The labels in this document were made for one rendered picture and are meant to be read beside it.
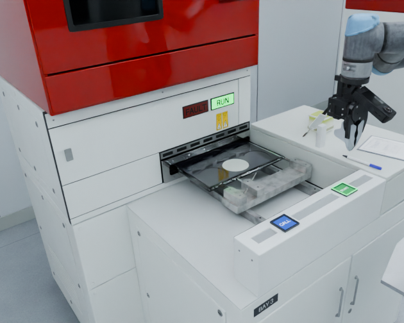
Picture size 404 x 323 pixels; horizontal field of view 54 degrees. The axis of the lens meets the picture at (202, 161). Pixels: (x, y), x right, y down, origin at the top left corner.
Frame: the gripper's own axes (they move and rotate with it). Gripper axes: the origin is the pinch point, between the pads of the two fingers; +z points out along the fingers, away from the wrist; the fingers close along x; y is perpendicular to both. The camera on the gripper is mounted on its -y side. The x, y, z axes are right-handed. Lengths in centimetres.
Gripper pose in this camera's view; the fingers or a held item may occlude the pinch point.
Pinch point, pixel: (353, 147)
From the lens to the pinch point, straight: 119.8
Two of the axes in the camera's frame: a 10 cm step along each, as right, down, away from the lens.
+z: 0.5, 8.9, 4.6
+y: -6.0, -3.4, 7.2
